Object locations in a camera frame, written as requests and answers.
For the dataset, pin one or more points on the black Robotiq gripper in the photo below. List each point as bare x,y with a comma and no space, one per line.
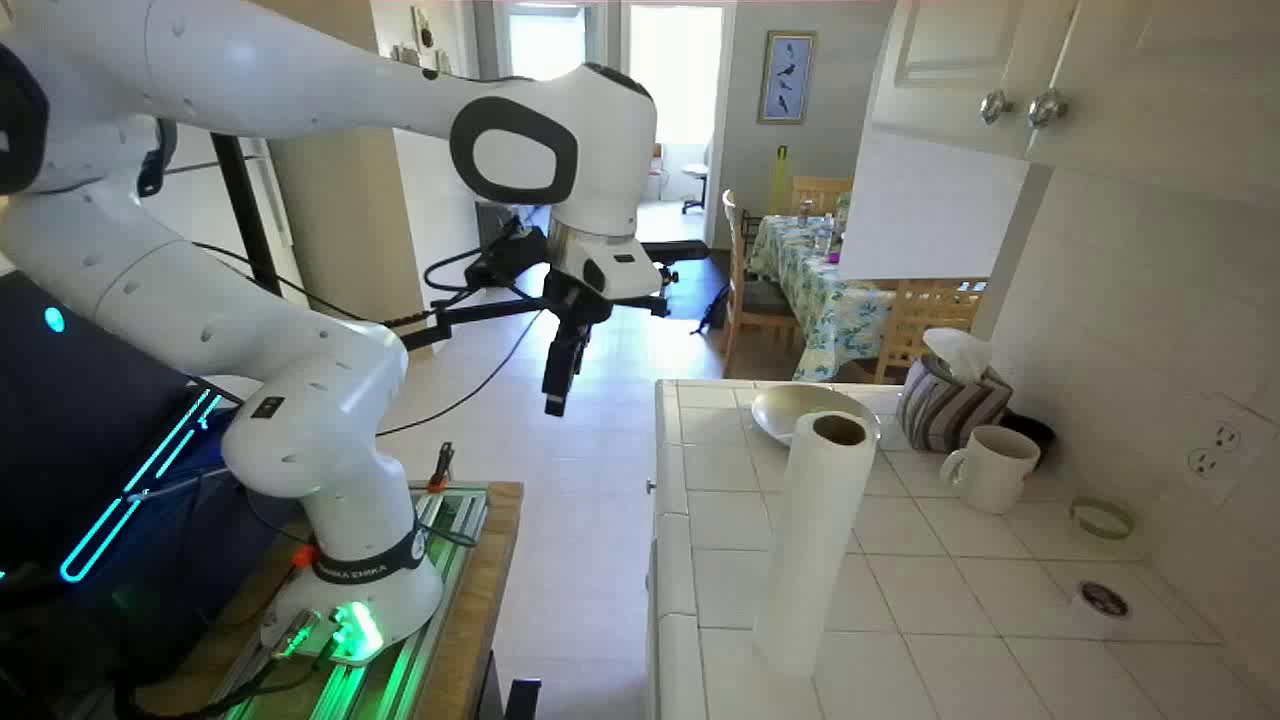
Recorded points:
576,296

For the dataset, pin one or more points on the white paper towel roll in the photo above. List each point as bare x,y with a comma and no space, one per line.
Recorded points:
813,546

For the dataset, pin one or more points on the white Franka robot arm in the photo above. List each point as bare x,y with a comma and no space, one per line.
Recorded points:
332,400

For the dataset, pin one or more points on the wooden dining chair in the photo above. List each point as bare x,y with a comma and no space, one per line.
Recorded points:
820,199
926,324
736,305

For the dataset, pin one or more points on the small distant stool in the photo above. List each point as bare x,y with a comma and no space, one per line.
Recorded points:
693,187

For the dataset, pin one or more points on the white shallow bowl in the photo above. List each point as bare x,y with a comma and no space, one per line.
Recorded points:
784,405

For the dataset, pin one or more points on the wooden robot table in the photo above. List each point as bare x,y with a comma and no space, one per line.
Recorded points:
487,586

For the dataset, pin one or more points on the dining table with floral cloth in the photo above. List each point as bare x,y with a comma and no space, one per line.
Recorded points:
820,295

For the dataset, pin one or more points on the yellow-green bottle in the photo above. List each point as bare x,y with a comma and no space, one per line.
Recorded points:
783,181

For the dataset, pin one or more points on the black stand pole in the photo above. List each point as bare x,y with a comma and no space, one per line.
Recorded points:
245,213

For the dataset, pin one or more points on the framed blue picture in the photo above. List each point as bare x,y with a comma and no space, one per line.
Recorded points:
784,79

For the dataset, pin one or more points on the grey striped cloth holder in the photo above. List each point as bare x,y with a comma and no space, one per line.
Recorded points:
950,405

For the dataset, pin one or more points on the white round cup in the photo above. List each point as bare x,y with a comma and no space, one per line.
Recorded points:
956,349

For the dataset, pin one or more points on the white ceramic mug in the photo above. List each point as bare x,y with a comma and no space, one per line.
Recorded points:
990,470

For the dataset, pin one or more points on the round metal cabinet knob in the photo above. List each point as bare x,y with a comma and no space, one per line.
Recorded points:
1046,108
993,107

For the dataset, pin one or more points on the small green-rimmed dish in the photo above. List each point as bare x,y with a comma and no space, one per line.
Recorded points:
1100,517

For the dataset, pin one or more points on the sink drain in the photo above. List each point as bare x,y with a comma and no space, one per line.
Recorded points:
1106,602

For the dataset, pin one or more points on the white upper cabinet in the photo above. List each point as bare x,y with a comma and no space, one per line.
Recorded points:
1174,80

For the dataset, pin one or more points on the black exterior camera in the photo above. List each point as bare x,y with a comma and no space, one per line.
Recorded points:
681,248

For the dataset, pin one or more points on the green-lit metal base plate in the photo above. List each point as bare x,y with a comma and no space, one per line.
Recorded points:
402,666

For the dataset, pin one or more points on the white wall power outlet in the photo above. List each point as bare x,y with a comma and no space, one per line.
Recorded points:
1220,452

